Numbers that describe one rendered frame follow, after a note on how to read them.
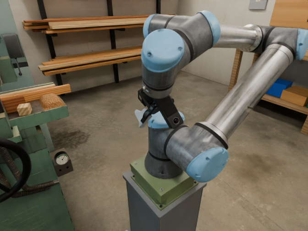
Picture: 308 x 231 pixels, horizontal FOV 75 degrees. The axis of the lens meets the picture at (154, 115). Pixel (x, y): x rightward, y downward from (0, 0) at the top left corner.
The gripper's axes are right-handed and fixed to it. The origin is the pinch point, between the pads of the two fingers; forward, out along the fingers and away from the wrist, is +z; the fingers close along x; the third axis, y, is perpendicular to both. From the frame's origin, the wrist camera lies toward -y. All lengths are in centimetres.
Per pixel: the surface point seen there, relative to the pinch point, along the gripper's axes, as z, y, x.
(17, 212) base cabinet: 45, 14, 74
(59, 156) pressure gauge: 28, 20, 41
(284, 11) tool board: 107, 53, -262
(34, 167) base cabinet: 32, 24, 54
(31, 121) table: 14, 35, 41
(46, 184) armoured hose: 30, 12, 52
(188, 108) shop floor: 187, 40, -104
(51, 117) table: 18, 34, 34
